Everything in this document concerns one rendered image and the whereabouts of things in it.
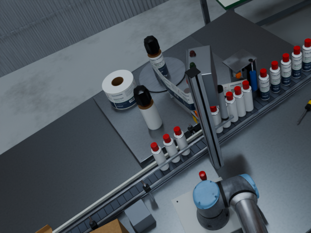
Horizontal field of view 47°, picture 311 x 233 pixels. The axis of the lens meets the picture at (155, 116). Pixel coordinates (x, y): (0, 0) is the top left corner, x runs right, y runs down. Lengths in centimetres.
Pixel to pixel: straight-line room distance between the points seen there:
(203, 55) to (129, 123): 83
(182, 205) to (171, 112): 58
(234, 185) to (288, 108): 69
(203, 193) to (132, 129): 72
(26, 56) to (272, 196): 359
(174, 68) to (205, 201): 106
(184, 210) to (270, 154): 51
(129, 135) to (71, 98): 190
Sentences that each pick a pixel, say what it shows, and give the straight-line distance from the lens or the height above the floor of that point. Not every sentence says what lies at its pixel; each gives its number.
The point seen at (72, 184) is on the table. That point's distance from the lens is 211.
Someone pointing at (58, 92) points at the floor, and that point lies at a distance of 407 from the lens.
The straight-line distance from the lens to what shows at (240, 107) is 192.
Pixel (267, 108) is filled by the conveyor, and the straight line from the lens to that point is 203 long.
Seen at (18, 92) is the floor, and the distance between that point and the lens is 443.
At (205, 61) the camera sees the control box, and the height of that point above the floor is 147.
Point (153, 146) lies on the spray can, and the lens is 171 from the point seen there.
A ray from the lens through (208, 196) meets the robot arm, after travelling 153.
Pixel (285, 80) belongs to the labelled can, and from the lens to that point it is 208.
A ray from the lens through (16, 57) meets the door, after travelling 468.
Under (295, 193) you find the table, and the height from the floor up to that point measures 83.
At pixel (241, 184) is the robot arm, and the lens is 155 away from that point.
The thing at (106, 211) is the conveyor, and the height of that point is 88.
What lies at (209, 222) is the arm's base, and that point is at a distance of 168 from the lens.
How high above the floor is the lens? 242
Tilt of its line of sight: 47 degrees down
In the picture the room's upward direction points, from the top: 24 degrees counter-clockwise
